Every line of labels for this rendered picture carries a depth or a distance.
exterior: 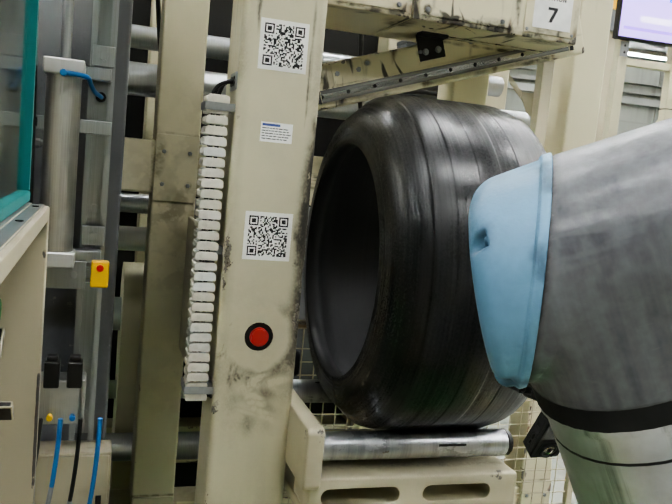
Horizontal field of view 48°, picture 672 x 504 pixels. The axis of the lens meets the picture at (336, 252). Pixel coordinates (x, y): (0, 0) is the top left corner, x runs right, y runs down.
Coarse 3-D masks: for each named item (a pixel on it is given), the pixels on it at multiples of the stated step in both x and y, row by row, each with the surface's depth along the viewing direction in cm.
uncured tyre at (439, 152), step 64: (384, 128) 116; (448, 128) 113; (512, 128) 119; (320, 192) 145; (384, 192) 111; (448, 192) 106; (320, 256) 155; (384, 256) 109; (448, 256) 104; (320, 320) 145; (384, 320) 109; (448, 320) 105; (320, 384) 138; (384, 384) 112; (448, 384) 111
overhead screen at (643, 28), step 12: (624, 0) 475; (636, 0) 477; (648, 0) 479; (660, 0) 481; (624, 12) 476; (636, 12) 478; (648, 12) 480; (660, 12) 482; (624, 24) 477; (636, 24) 479; (648, 24) 481; (660, 24) 483; (612, 36) 481; (624, 36) 478; (636, 36) 480; (648, 36) 482; (660, 36) 484
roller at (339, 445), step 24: (336, 432) 118; (360, 432) 119; (384, 432) 120; (408, 432) 122; (432, 432) 123; (456, 432) 124; (480, 432) 125; (504, 432) 127; (336, 456) 117; (360, 456) 118; (384, 456) 119; (408, 456) 121; (432, 456) 122; (456, 456) 124
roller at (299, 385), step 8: (296, 384) 144; (304, 384) 144; (312, 384) 145; (296, 392) 143; (304, 392) 144; (312, 392) 144; (320, 392) 145; (304, 400) 144; (312, 400) 145; (320, 400) 145; (328, 400) 146
